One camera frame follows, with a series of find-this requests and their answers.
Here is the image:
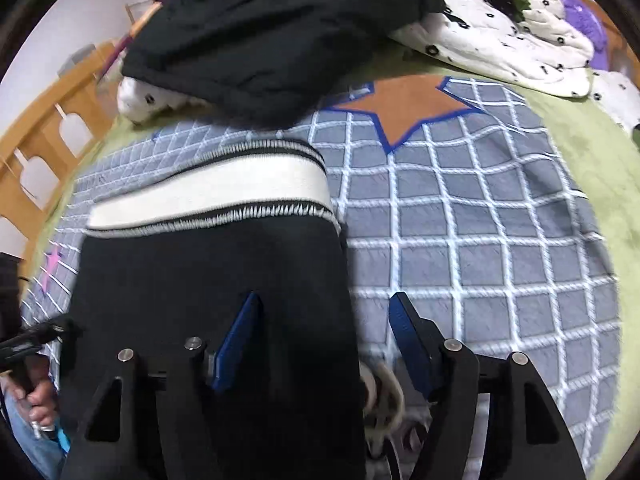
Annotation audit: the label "dark green jacket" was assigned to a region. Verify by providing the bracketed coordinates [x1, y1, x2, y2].
[121, 0, 447, 128]

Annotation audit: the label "person's jeans leg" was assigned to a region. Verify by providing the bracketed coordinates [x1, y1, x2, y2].
[0, 400, 66, 480]

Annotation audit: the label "black pants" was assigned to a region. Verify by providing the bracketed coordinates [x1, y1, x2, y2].
[60, 139, 406, 480]

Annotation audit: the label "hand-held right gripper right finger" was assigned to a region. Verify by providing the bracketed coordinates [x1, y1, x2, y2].
[389, 291, 586, 480]

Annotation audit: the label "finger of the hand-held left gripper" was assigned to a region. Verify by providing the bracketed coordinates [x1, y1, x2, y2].
[30, 317, 81, 350]

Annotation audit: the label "person's left hand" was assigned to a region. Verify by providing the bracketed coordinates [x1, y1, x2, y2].
[11, 364, 61, 433]

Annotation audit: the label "purple patterned pillow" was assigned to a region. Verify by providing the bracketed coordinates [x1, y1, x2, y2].
[102, 22, 142, 78]

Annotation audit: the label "green bed sheet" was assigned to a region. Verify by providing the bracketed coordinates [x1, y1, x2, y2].
[30, 42, 640, 480]

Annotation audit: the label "wooden bed frame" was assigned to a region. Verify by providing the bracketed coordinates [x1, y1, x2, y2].
[0, 0, 640, 261]

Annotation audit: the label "white floral quilt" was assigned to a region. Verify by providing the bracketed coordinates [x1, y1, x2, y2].
[117, 0, 596, 123]

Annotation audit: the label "grey box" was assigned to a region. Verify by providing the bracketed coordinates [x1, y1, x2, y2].
[59, 44, 97, 77]

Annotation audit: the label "grey checked blanket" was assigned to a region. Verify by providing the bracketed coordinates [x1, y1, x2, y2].
[20, 76, 621, 480]

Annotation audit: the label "purple plush toy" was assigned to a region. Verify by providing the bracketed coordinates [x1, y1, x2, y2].
[557, 0, 611, 71]

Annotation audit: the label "white floral pillow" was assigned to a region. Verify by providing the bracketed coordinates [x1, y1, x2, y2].
[590, 70, 640, 136]

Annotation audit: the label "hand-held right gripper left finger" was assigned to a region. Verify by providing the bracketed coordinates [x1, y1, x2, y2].
[59, 291, 264, 480]

